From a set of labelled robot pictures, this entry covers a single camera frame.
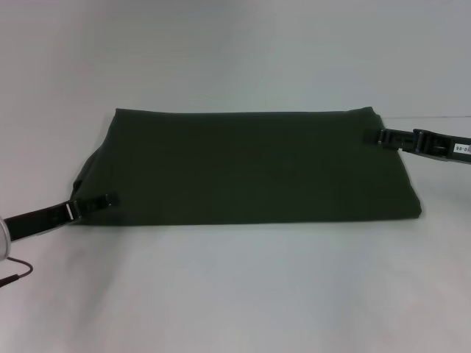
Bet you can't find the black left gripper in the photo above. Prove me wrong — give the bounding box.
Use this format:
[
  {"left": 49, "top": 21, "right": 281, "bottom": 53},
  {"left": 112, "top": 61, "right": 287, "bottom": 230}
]
[{"left": 3, "top": 193, "right": 119, "bottom": 243}]

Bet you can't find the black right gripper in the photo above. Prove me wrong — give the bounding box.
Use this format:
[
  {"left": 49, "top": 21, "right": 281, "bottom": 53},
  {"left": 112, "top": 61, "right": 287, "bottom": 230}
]
[{"left": 362, "top": 127, "right": 471, "bottom": 165}]

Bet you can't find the dark green t-shirt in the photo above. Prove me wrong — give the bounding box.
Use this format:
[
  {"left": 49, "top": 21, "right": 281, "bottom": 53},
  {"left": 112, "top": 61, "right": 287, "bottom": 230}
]
[{"left": 71, "top": 106, "right": 423, "bottom": 226}]

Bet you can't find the left gripper cable with plug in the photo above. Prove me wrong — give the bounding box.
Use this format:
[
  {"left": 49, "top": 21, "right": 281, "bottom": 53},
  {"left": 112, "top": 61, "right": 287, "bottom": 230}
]
[{"left": 0, "top": 256, "right": 35, "bottom": 288}]

